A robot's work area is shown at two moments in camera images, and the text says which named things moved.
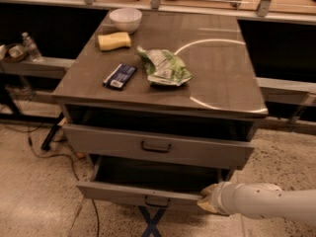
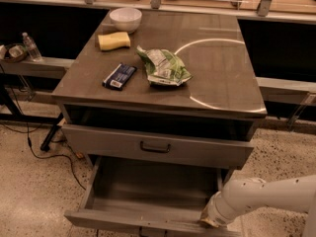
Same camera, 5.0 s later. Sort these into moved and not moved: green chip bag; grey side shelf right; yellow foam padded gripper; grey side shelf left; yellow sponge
Moved: yellow foam padded gripper
Not moved: yellow sponge; grey side shelf left; green chip bag; grey side shelf right
